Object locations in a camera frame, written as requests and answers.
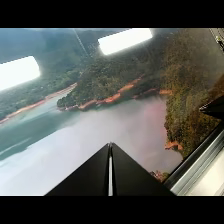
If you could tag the silver frame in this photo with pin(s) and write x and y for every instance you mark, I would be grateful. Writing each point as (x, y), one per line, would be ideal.
(203, 166)

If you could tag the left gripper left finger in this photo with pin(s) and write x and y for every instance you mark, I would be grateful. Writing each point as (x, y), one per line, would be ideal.
(90, 178)

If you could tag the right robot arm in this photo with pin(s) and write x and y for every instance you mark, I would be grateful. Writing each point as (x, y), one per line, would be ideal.
(215, 107)

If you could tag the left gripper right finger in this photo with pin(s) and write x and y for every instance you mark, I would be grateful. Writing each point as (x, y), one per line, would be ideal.
(133, 180)

